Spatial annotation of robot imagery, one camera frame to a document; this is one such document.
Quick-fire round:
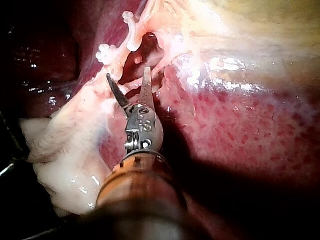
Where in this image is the right arm instrument jaw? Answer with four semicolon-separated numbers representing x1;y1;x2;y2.
105;72;132;116
138;66;156;109

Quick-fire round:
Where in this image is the right arm instrument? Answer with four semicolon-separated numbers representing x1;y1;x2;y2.
123;103;165;155

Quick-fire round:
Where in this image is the thin tube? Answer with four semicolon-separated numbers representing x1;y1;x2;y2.
106;48;126;86
133;0;158;31

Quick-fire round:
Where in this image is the white clip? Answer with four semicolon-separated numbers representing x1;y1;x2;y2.
121;10;141;52
95;43;118;66

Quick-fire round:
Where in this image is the pale fatty tissue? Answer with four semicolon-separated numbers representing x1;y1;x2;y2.
139;0;227;85
19;72;127;219

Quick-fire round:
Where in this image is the dark red liver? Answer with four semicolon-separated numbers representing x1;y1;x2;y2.
0;0;320;240

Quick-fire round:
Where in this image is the gallbladder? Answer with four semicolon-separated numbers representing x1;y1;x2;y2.
199;0;320;55

